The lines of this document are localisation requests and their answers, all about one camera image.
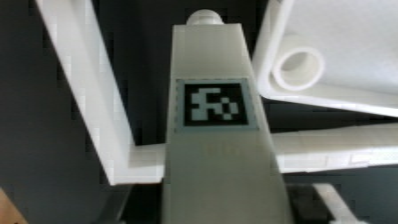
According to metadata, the white front fence bar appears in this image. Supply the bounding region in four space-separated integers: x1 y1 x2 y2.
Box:
127 123 398 174

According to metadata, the white desk top tray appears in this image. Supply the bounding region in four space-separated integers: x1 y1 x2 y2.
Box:
253 0 398 118

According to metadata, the white left fence piece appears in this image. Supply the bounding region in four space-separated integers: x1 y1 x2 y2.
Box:
34 0 166 185

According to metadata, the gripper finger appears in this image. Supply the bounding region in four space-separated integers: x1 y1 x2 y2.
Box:
287 183 370 224

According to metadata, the white desk leg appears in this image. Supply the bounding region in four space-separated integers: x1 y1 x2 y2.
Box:
162 10 294 224

